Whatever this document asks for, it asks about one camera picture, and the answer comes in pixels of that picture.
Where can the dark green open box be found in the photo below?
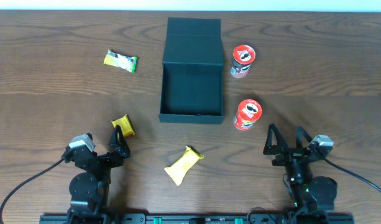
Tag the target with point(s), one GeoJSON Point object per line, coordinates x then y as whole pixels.
{"type": "Point", "coordinates": [192, 80]}

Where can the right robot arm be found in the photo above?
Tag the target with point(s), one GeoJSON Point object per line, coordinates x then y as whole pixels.
{"type": "Point", "coordinates": [313, 196]}

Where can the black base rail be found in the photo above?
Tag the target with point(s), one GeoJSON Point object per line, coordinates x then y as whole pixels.
{"type": "Point", "coordinates": [254, 218]}

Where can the long yellow snack bar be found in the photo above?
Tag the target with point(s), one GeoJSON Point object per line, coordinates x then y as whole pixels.
{"type": "Point", "coordinates": [178, 170]}

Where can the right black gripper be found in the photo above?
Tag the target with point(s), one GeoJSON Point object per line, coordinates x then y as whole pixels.
{"type": "Point", "coordinates": [289, 154]}

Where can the small yellow snack packet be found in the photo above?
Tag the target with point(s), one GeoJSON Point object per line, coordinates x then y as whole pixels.
{"type": "Point", "coordinates": [125, 124]}

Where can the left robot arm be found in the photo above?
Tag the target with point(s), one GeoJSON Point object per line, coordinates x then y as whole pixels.
{"type": "Point", "coordinates": [89, 190]}

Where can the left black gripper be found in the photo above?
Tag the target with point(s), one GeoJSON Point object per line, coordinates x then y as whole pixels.
{"type": "Point", "coordinates": [102, 158]}

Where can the red Pringles can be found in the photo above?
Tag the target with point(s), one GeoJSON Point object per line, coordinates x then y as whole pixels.
{"type": "Point", "coordinates": [248, 112]}

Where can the green white snack packet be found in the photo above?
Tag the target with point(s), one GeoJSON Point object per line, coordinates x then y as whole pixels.
{"type": "Point", "coordinates": [117, 60]}

